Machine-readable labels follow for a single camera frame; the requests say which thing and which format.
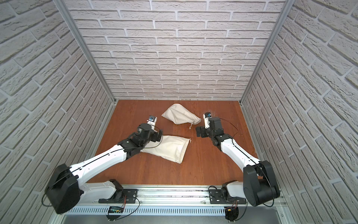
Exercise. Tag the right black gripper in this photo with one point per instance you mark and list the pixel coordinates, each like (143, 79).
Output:
(201, 131)

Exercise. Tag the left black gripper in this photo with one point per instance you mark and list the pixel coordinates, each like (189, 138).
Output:
(156, 136)

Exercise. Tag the cream cloth soil bag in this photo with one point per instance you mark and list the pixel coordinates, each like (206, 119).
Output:
(171, 148)
(178, 114)

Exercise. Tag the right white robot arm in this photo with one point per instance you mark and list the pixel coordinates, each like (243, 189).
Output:
(259, 183)

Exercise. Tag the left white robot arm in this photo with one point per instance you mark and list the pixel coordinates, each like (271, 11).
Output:
(68, 185)

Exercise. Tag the left electronics board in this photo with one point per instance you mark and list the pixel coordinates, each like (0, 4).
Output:
(114, 213)

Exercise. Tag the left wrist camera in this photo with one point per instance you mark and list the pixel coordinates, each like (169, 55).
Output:
(152, 120)

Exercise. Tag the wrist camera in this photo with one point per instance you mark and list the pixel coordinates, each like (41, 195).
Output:
(206, 117)
(152, 120)

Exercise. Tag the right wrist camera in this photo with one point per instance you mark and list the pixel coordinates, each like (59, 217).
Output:
(206, 117)

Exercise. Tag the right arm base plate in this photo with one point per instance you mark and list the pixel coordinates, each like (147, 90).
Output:
(216, 196)

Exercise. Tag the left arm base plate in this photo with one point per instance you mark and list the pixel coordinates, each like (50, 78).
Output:
(122, 196)

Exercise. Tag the aluminium rail frame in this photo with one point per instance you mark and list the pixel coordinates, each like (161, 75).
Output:
(186, 204)

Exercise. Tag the right corner aluminium post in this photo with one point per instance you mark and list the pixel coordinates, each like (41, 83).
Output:
(271, 40)

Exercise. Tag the corner aluminium post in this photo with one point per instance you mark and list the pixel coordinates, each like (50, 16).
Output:
(64, 11)
(271, 40)

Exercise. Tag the left corner aluminium post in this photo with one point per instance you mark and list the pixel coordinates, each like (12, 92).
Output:
(64, 11)

